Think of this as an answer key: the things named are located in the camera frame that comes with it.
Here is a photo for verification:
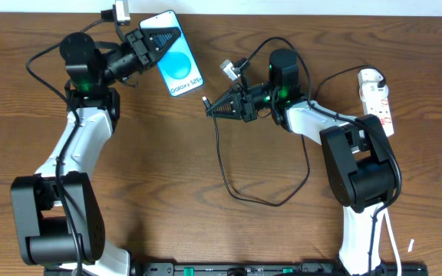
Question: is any blue Galaxy smartphone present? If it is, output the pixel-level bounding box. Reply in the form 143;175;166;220
140;10;203;97

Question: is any black USB charging cable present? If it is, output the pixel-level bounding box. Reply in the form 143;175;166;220
202;64;388;208

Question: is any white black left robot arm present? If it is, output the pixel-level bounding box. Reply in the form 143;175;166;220
11;27;181;275

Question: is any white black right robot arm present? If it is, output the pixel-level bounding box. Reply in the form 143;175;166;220
203;48;403;275

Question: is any white power strip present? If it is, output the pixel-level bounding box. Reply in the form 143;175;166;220
360;90;394;137

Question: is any white paper scrap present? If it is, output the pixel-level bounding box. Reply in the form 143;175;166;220
407;239;414;252

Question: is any white USB wall charger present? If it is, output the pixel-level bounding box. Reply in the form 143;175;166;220
358;68;389;102

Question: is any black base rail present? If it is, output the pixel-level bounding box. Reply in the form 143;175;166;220
43;261;429;276

